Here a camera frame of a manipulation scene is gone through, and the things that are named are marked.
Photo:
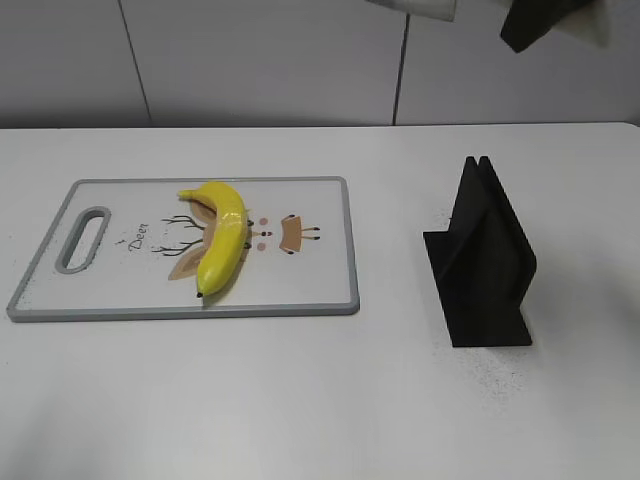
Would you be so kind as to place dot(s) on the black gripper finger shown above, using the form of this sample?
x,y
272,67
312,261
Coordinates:
x,y
529,20

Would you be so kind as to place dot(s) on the black knife stand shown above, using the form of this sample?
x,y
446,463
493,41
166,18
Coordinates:
x,y
483,264

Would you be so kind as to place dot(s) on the white-handled kitchen knife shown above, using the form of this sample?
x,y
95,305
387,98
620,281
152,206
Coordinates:
x,y
590,23

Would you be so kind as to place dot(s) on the white grey-rimmed cutting board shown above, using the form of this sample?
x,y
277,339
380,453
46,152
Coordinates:
x,y
128,249

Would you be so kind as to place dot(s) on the yellow plastic banana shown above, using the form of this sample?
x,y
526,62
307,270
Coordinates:
x,y
222,256

